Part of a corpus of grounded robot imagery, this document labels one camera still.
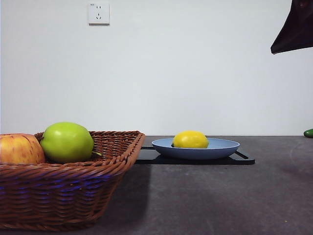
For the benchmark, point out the blue round plate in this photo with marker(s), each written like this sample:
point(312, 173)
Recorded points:
point(195, 153)

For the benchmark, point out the white wall socket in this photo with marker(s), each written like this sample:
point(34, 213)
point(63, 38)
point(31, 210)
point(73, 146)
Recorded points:
point(98, 13)

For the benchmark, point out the dark green vegetable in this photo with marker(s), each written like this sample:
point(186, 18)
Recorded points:
point(309, 133)

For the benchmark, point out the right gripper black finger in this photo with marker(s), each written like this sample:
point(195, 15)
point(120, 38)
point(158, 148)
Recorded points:
point(297, 31)

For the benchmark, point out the green apple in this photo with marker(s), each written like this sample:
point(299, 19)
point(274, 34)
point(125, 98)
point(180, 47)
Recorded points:
point(64, 142)

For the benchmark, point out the black flat tray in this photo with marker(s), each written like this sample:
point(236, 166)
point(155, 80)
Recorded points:
point(146, 158)

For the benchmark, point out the yellow lemon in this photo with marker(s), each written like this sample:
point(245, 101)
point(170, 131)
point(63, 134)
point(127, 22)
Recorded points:
point(190, 140)

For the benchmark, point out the red and yellow apple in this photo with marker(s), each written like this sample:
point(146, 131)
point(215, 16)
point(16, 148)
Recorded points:
point(17, 149)

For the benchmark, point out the brown woven wicker basket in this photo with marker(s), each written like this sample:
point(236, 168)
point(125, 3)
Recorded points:
point(61, 191)

